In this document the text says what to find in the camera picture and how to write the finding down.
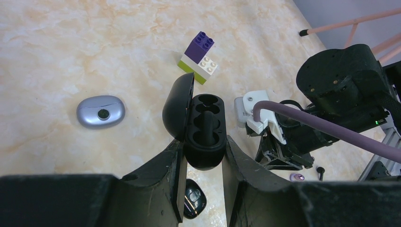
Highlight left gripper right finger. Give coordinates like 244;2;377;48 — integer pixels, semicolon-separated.
222;136;292;227

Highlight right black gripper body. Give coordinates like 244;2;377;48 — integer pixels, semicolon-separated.
255;113;339;171

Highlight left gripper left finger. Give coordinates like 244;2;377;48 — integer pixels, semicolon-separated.
121;140;187;227

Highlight oval black charging case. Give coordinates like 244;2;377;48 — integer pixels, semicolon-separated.
162;72;227;171

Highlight small black earbud case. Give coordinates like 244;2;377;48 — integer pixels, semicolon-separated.
183;179;207;219

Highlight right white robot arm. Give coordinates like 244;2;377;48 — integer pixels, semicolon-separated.
255;44;401;170

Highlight silver lilac oval case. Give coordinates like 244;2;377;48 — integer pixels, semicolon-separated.
76;95;126;129

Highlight black stem earbud right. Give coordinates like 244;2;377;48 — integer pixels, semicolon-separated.
316;166;325;181

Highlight purple clip earbud right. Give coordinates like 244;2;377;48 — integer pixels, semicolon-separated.
289;173;305;182

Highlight purple white green brick stack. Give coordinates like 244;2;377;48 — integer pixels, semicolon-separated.
177;31;218;85

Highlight pink perforated music stand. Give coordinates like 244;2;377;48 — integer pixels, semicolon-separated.
298;8;401;54

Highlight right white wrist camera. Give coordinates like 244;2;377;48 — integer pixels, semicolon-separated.
234;90;287;145

